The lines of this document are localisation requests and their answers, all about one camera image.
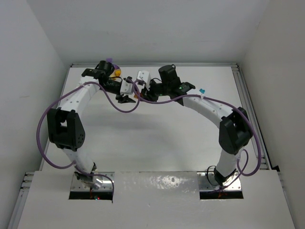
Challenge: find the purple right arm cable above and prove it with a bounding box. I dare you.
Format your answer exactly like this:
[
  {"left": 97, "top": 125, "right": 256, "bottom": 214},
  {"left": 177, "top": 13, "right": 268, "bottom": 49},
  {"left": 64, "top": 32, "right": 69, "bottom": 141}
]
[{"left": 132, "top": 81, "right": 262, "bottom": 191}]

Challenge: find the metal base plate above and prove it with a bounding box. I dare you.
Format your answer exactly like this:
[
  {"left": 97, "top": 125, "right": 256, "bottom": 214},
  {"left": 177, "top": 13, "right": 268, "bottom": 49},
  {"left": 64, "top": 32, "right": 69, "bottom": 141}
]
[
  {"left": 70, "top": 172, "right": 115, "bottom": 192},
  {"left": 197, "top": 171, "right": 243, "bottom": 192}
]

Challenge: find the aluminium frame rail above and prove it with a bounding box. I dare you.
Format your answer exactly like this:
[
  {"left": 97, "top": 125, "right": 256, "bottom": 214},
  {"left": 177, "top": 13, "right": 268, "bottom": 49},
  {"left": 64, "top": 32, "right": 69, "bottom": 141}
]
[
  {"left": 232, "top": 64, "right": 280, "bottom": 173},
  {"left": 71, "top": 62, "right": 238, "bottom": 68}
]

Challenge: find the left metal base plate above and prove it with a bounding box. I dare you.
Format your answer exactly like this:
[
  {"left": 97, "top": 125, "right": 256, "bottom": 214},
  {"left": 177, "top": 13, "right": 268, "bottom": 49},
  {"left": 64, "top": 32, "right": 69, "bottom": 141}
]
[{"left": 70, "top": 172, "right": 115, "bottom": 192}]

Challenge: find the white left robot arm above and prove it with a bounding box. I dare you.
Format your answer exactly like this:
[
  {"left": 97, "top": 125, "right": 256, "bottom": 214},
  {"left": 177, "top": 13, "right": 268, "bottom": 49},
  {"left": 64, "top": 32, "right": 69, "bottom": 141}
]
[{"left": 46, "top": 61, "right": 134, "bottom": 187}]

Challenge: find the aluminium frame rail back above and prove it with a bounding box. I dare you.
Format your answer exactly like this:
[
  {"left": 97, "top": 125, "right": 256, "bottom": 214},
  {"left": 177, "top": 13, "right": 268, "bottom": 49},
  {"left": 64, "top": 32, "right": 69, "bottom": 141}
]
[{"left": 71, "top": 62, "right": 238, "bottom": 68}]

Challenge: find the lavender curved lego piece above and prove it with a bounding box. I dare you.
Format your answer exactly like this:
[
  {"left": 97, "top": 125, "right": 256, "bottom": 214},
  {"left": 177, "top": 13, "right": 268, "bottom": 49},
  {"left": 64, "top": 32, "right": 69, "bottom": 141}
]
[{"left": 106, "top": 58, "right": 120, "bottom": 70}]

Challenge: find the yellow curved lego brick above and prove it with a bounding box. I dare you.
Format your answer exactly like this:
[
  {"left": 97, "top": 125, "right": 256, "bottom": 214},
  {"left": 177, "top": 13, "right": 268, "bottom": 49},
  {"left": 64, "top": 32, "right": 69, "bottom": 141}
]
[{"left": 110, "top": 69, "right": 121, "bottom": 77}]

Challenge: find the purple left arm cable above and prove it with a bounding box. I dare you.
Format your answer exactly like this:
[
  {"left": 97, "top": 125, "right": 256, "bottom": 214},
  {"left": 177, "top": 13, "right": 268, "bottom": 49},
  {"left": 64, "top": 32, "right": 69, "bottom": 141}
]
[{"left": 35, "top": 76, "right": 141, "bottom": 191}]

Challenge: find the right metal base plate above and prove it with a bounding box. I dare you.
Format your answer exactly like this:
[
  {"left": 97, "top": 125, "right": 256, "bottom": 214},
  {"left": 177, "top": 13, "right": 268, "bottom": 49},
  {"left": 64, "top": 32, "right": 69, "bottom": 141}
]
[{"left": 197, "top": 171, "right": 243, "bottom": 192}]

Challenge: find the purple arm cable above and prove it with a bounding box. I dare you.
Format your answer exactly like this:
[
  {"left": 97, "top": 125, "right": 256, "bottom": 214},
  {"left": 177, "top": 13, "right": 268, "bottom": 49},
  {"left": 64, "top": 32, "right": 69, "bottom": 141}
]
[
  {"left": 35, "top": 76, "right": 141, "bottom": 191},
  {"left": 132, "top": 81, "right": 262, "bottom": 191}
]

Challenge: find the aluminium frame rail right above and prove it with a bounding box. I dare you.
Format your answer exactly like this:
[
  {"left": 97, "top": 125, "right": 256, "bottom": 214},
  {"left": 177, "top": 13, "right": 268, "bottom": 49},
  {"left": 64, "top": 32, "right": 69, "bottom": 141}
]
[{"left": 232, "top": 64, "right": 280, "bottom": 173}]

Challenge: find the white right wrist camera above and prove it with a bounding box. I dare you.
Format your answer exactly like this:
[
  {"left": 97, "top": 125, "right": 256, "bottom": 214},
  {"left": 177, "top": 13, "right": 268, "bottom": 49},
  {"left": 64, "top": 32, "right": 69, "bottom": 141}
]
[{"left": 137, "top": 71, "right": 152, "bottom": 91}]

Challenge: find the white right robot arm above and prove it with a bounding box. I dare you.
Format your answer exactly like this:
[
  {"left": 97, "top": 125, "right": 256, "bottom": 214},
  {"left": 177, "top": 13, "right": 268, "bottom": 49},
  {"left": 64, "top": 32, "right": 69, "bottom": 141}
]
[{"left": 137, "top": 65, "right": 253, "bottom": 186}]

